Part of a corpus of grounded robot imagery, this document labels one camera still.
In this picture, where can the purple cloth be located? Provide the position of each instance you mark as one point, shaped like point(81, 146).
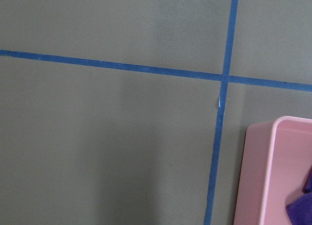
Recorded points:
point(300, 211)

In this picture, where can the pink plastic bin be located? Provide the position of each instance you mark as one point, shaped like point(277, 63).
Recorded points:
point(276, 164)

